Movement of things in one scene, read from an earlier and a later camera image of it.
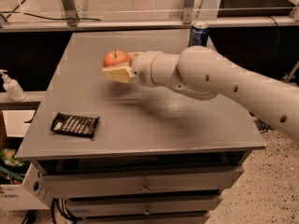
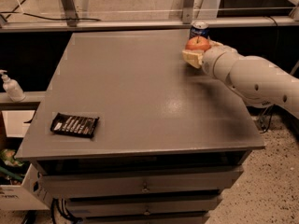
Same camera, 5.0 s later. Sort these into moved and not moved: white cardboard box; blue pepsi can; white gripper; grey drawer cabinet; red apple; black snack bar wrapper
Moved: red apple; white gripper
Not moved: black snack bar wrapper; white cardboard box; blue pepsi can; grey drawer cabinet
